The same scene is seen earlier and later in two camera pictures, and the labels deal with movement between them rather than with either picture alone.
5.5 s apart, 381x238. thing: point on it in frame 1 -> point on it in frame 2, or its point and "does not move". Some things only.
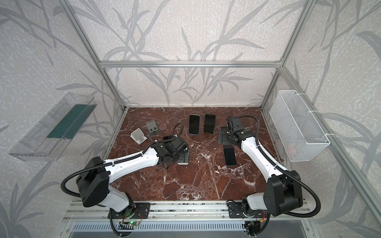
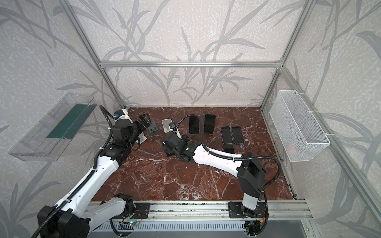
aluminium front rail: x=174 y=211 does not move
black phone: x=209 y=123 does not move
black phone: x=194 y=125 does not move
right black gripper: x=224 y=134 -> x=168 y=144
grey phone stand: x=152 y=127 does not move
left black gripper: x=181 y=149 -> x=144 y=122
